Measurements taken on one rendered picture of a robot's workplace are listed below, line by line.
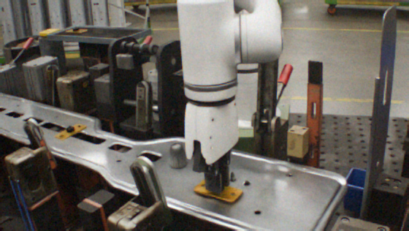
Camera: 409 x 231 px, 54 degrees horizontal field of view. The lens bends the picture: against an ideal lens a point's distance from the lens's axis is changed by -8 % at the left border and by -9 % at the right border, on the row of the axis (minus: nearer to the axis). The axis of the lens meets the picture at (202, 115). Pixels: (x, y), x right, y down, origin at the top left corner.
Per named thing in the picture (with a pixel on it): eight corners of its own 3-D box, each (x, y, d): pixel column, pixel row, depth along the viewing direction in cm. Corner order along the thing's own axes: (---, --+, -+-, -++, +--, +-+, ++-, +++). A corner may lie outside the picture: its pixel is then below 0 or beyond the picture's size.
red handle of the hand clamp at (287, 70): (253, 119, 88) (280, 61, 95) (256, 125, 90) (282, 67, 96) (272, 123, 86) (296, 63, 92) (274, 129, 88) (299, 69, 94)
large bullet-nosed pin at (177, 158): (168, 172, 87) (164, 144, 85) (177, 166, 90) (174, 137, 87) (180, 177, 86) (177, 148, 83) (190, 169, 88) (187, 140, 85)
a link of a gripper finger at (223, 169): (220, 142, 77) (221, 175, 80) (209, 150, 75) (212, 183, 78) (235, 146, 76) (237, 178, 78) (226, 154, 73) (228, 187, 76)
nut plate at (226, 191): (192, 190, 77) (192, 184, 77) (204, 180, 80) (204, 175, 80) (233, 202, 73) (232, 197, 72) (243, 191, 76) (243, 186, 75)
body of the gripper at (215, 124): (209, 77, 75) (212, 135, 79) (172, 97, 67) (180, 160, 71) (247, 82, 71) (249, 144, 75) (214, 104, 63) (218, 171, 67)
